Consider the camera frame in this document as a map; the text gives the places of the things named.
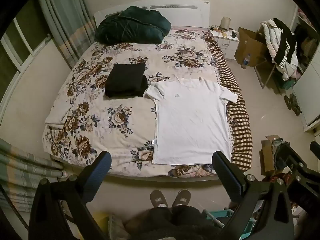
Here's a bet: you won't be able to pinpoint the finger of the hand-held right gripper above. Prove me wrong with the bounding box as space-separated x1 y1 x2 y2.
274 142 320 207
309 141 320 156

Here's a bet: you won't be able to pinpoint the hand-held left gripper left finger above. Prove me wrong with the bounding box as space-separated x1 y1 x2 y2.
28 151 112 240

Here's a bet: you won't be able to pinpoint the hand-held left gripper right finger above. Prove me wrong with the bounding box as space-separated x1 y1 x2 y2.
211 151 295 240

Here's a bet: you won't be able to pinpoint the white t-shirt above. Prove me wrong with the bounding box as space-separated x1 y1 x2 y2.
145 77 238 165

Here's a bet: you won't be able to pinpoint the black folded clothes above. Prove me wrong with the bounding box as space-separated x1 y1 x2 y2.
104 62 148 98

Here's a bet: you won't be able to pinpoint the small cardboard box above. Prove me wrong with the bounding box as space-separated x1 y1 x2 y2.
261 135 285 177

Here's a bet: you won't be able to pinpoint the dark patterned slipper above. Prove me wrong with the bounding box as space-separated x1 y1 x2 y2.
291 100 302 117
284 94 297 110

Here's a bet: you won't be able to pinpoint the teal plastic rack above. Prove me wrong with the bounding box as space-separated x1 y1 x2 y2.
201 208 257 233

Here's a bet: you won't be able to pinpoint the floral bed blanket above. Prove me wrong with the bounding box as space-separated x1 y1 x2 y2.
44 26 253 178

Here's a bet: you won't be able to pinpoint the person's right grey slipper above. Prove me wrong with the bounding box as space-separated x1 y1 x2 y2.
172 189 192 207

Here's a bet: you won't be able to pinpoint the white wardrobe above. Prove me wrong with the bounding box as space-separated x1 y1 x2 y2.
291 55 320 133

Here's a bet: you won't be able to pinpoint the white bed sheet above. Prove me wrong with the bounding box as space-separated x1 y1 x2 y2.
45 97 73 128

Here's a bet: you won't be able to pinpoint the person's legs in dark pants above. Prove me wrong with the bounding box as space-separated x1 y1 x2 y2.
125 205 223 240

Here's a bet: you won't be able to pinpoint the green striped curtain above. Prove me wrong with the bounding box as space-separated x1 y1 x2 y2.
37 0 97 68
0 139 66 213

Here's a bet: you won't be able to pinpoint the metal folding chair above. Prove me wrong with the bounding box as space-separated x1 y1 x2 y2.
255 56 280 89

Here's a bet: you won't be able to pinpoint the black striped jacket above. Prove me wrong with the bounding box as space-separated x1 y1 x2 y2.
272 18 298 64

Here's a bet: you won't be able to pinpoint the large cardboard box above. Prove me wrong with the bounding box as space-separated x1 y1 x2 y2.
234 27 267 67

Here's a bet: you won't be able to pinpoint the white nightstand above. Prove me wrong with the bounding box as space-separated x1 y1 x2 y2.
209 29 240 62

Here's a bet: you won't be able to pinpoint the dark green duvet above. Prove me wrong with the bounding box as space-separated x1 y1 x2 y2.
96 6 172 45

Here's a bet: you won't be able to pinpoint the white framed window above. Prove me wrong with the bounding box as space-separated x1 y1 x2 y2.
0 5 53 100

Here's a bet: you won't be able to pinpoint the white table lamp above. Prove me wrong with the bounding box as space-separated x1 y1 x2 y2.
220 17 231 32

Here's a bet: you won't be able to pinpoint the white bed headboard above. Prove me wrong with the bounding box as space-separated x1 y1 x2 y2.
94 1 210 29

